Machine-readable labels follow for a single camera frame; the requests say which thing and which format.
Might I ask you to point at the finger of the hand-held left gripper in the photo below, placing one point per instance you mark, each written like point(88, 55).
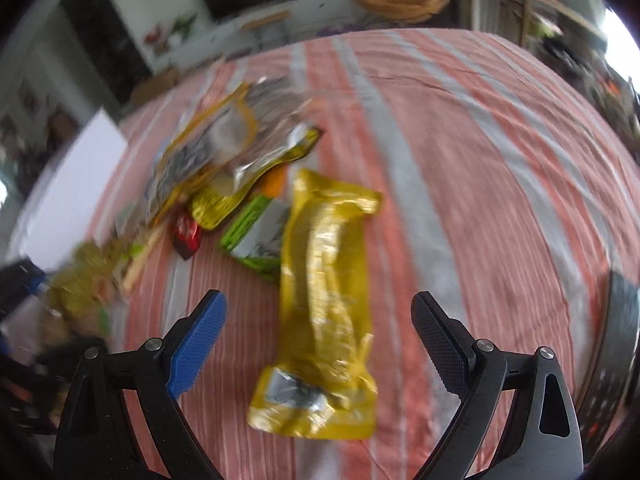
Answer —
point(22, 282)
point(75, 355)

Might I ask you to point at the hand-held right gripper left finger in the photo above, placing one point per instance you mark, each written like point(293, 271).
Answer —
point(197, 340)

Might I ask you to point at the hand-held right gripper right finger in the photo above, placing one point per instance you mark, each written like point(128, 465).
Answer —
point(440, 340)

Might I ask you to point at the yellow-green snack packet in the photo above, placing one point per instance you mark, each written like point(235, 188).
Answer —
point(85, 275)

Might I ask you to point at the plain yellow snack packet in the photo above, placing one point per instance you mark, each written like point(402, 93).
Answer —
point(320, 285)

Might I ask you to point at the small red snack packet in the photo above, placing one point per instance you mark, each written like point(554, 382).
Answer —
point(186, 235)

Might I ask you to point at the green and white snack packet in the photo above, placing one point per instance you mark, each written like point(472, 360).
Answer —
point(250, 240)

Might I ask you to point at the white board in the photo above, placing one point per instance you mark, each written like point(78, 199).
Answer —
point(75, 175)

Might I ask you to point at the yellow black-trimmed snack packet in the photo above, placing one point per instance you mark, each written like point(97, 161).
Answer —
point(215, 207)

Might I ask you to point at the striped orange bed sheet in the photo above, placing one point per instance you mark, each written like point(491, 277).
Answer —
point(475, 185)

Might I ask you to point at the orange snack packet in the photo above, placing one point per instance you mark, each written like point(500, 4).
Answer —
point(275, 182)

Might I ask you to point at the black ribbed object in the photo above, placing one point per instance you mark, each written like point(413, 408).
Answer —
point(617, 350)

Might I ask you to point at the clear nut bag yellow trim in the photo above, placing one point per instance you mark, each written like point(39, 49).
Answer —
point(200, 155)

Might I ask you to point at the cardboard box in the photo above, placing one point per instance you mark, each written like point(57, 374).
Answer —
point(157, 85)

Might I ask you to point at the black display cabinet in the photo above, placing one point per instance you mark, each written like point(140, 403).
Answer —
point(105, 35)

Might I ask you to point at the red flower vase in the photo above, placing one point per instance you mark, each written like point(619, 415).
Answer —
point(156, 40)

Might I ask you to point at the green plant in white vase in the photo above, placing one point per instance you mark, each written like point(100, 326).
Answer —
point(184, 25)

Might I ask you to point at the wooden bench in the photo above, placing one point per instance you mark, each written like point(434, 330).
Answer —
point(267, 20)

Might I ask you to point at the wooden dining chair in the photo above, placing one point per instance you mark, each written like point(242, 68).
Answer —
point(495, 5)

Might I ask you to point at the white television cabinet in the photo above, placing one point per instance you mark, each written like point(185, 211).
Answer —
point(310, 12)

